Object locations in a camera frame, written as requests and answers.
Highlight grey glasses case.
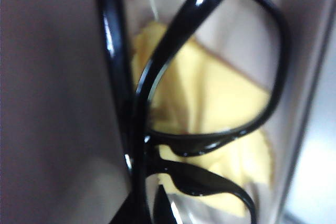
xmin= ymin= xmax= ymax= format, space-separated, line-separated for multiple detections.
xmin=0 ymin=0 xmax=336 ymax=224

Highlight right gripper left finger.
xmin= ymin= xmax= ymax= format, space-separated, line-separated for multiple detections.
xmin=109 ymin=191 xmax=140 ymax=224

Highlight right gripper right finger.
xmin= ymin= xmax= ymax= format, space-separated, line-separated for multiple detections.
xmin=153 ymin=184 xmax=181 ymax=224

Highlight black framed glasses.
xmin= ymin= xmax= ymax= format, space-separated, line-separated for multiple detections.
xmin=91 ymin=0 xmax=291 ymax=224

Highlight yellow lens cloth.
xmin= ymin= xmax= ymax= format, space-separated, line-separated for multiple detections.
xmin=130 ymin=22 xmax=275 ymax=217

